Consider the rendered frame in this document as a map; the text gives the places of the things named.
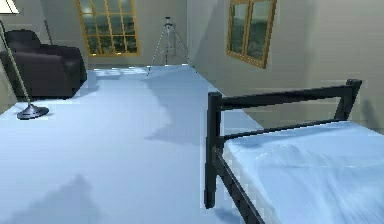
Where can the two-paned yellow framed window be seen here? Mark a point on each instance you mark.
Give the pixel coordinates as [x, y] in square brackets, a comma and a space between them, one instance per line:
[250, 31]

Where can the grey floor lamp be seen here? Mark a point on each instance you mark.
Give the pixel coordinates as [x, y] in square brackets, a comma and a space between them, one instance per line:
[31, 111]

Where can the grey tripod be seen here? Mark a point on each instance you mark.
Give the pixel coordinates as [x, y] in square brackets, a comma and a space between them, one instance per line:
[168, 36]

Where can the dark armchair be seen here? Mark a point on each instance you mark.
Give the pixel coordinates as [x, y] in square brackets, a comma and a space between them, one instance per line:
[46, 71]

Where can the many-paned yellow framed window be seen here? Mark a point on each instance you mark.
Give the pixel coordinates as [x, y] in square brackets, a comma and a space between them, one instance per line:
[108, 26]

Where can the black framed bed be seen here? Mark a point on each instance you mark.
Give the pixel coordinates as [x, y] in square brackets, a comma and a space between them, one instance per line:
[300, 173]

